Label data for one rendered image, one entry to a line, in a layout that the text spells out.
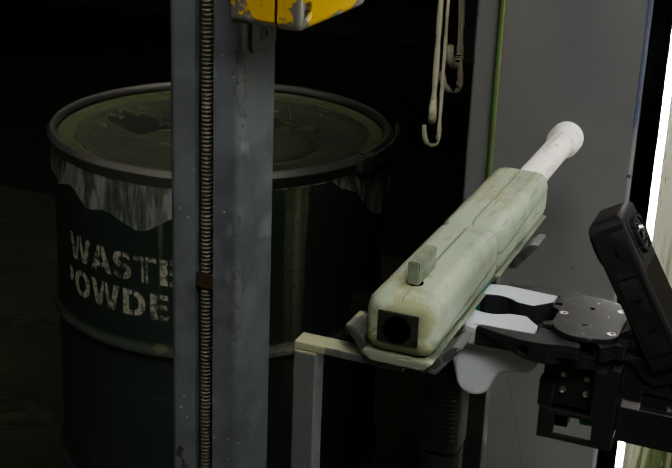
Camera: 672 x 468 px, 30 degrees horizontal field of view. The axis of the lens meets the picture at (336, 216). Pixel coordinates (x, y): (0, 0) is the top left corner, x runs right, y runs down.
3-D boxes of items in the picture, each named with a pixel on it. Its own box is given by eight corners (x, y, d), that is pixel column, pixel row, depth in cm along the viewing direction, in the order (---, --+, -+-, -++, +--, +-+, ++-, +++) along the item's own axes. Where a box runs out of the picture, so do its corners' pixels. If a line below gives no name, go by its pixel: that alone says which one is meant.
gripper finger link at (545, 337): (471, 354, 85) (602, 373, 83) (472, 333, 85) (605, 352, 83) (481, 326, 90) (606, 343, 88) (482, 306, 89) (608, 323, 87)
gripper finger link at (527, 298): (425, 354, 95) (539, 386, 91) (430, 282, 93) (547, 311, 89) (443, 339, 97) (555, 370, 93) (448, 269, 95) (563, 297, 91)
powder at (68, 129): (-10, 132, 208) (-10, 124, 207) (227, 81, 246) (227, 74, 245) (214, 215, 174) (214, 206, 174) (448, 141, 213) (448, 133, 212)
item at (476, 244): (415, 595, 85) (437, 283, 77) (349, 576, 86) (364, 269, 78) (571, 322, 127) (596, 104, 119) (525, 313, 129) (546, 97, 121)
